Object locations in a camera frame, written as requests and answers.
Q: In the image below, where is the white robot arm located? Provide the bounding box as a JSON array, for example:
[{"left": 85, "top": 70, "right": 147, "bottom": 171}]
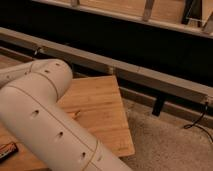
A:
[{"left": 0, "top": 59, "right": 132, "bottom": 171}]

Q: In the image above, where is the beige carpet mat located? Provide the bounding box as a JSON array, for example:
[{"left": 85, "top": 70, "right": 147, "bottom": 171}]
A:
[{"left": 122, "top": 99, "right": 213, "bottom": 171}]

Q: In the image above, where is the black red battery pack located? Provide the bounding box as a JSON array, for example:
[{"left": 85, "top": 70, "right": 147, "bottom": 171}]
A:
[{"left": 0, "top": 142, "right": 19, "bottom": 163}]

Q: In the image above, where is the grey metal frame rail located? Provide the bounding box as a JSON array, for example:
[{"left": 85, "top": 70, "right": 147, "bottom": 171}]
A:
[{"left": 0, "top": 27, "right": 213, "bottom": 107}]

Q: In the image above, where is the black rail bracket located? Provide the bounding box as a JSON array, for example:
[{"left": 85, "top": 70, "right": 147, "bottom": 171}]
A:
[{"left": 152, "top": 95, "right": 166, "bottom": 116}]

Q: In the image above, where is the black power cable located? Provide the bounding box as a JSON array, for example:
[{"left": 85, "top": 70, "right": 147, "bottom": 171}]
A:
[{"left": 183, "top": 101, "right": 213, "bottom": 144}]

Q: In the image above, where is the upper wooden shelf frame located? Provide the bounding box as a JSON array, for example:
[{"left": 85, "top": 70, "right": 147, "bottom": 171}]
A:
[{"left": 33, "top": 0, "right": 213, "bottom": 39}]

